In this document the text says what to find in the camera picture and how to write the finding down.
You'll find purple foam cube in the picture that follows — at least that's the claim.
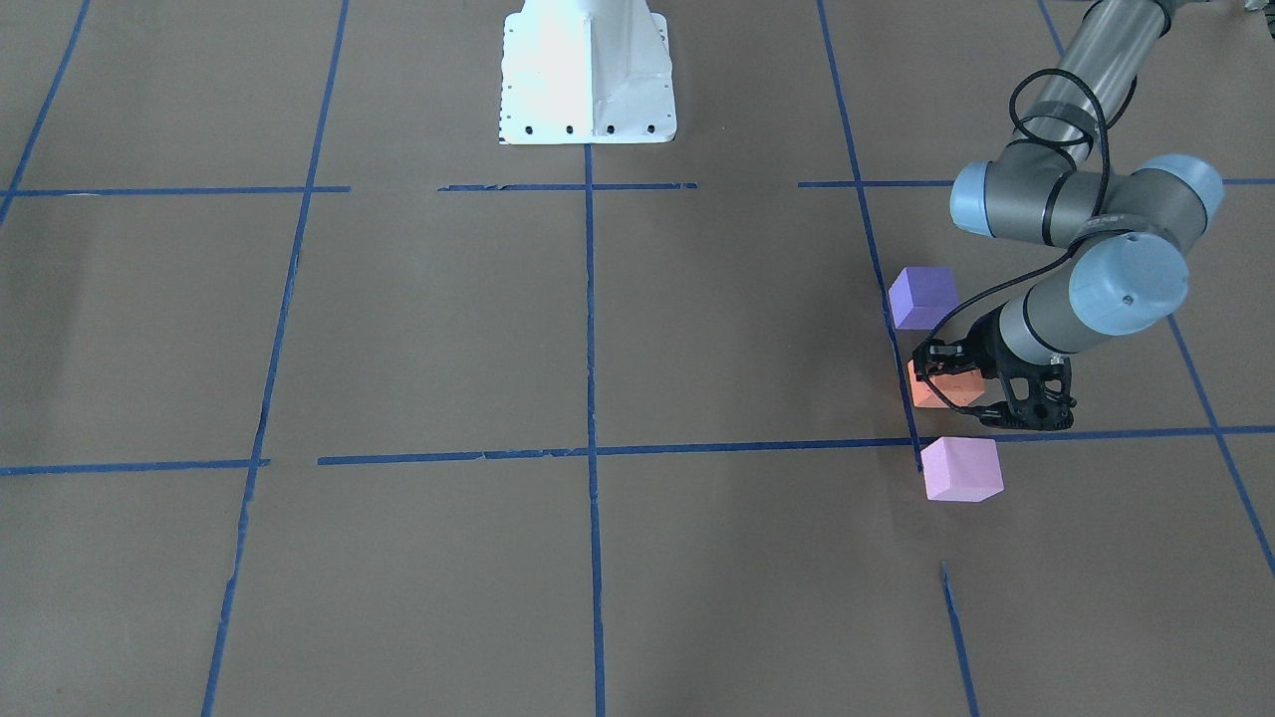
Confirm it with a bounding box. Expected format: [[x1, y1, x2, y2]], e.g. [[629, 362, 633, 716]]
[[887, 265, 961, 330]]

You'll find orange foam cube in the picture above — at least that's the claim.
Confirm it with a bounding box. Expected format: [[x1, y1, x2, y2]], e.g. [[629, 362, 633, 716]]
[[907, 361, 986, 410]]

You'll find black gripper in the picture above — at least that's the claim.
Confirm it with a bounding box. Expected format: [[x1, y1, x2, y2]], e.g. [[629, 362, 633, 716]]
[[912, 305, 1035, 427]]

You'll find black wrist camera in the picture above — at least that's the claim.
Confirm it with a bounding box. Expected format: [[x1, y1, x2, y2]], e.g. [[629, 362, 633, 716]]
[[998, 356, 1077, 432]]

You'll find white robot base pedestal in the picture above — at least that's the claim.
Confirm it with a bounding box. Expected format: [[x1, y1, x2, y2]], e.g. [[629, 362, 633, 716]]
[[499, 1, 678, 145]]

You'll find pink foam cube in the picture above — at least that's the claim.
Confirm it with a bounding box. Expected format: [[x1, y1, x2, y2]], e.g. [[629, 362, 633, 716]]
[[921, 438, 1005, 503]]

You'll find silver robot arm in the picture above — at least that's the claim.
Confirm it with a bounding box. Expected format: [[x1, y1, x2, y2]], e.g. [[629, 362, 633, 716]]
[[912, 1, 1225, 431]]

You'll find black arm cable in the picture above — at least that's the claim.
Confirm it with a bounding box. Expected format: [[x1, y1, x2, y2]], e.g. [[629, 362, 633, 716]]
[[926, 68, 1112, 355]]

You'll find brown paper table cover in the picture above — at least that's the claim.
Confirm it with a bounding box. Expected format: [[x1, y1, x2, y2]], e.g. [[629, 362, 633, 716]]
[[3, 1, 1272, 716]]

